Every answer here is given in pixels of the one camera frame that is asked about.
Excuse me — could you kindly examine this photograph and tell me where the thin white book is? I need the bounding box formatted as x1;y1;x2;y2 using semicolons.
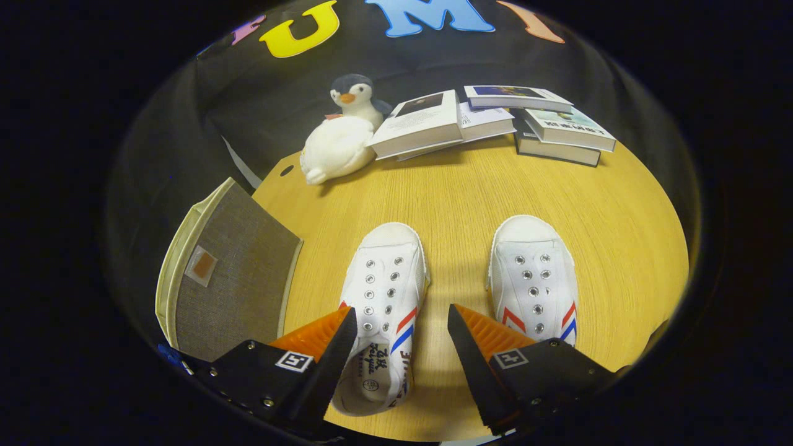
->
396;102;517;162

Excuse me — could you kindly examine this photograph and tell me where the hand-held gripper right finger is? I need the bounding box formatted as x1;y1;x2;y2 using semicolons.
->
447;304;629;436

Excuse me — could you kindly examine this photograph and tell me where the white book pale green cover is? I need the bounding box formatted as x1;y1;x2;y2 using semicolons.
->
524;107;617;153

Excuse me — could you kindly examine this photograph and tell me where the dark grey book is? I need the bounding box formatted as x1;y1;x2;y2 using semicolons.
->
513;118;602;167

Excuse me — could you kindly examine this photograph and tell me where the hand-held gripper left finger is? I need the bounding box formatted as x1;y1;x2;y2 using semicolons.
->
183;307;359;434

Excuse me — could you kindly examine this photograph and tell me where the grey fabric storage box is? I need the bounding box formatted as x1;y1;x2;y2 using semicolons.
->
155;178;304;364

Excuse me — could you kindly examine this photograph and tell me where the white canvas shoe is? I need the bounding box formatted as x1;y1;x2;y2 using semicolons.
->
331;222;430;417
488;214;579;348

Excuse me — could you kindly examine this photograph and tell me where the white book blue photo cover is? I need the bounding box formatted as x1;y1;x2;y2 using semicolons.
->
463;85;574;113

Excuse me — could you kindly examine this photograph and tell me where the penguin plush toy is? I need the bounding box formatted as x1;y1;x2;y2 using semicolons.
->
300;74;393;185

